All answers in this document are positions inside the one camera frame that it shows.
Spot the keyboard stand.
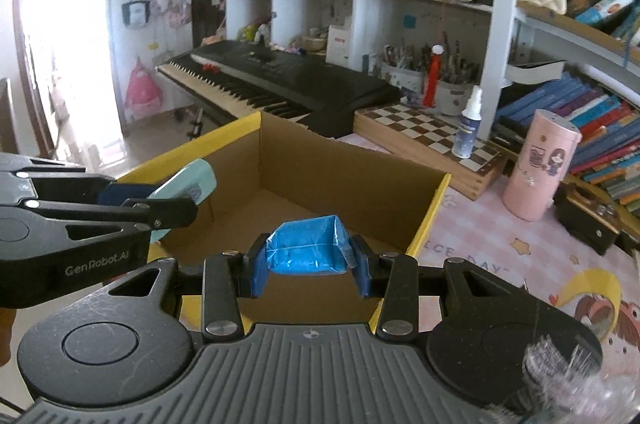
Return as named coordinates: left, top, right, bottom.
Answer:
left=186, top=105, right=222, bottom=141

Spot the white spray bottle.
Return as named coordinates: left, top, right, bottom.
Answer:
left=451, top=86, right=485, bottom=159

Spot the white pen holder with brushes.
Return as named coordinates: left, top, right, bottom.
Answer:
left=434, top=53, right=482, bottom=116
left=381, top=43, right=435, bottom=94

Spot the blue packet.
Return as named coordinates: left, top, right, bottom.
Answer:
left=265, top=215, right=354, bottom=278

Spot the yellow cardboard box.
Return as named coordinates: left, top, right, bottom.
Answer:
left=102, top=110, right=452, bottom=339

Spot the pink hanging bag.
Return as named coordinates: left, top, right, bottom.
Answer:
left=150, top=0, right=192, bottom=30

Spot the black wooden box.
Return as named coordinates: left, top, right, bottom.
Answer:
left=554, top=181, right=624, bottom=256

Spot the pale teal plastic case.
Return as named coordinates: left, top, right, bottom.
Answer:
left=147, top=158, right=219, bottom=245

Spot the navy hanging tote bag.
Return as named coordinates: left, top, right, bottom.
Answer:
left=122, top=0, right=150, bottom=28

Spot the wooden chessboard box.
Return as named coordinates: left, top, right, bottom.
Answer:
left=353, top=103, right=511, bottom=201

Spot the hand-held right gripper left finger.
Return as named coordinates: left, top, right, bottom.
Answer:
left=102, top=231, right=274, bottom=341

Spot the white low shelf unit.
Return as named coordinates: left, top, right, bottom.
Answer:
left=225, top=0, right=501, bottom=110

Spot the pink cylindrical container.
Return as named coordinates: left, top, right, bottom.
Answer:
left=502, top=108, right=584, bottom=223

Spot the white box with red label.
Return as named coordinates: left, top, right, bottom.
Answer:
left=327, top=24, right=354, bottom=68

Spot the row of colourful books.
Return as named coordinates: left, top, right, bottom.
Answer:
left=492, top=72, right=640, bottom=216

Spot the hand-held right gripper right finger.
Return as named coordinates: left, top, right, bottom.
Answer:
left=349, top=234, right=540, bottom=341

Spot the black electronic keyboard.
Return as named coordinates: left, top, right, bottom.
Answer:
left=156, top=40, right=404, bottom=139

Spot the fuzzy lilac sleeve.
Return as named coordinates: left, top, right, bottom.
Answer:
left=521, top=338, right=607, bottom=412

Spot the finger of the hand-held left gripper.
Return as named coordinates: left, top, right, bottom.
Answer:
left=0, top=153, right=157, bottom=208
left=20, top=197, right=200, bottom=250

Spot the pink child backpack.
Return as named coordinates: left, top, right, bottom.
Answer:
left=124, top=58, right=162, bottom=120

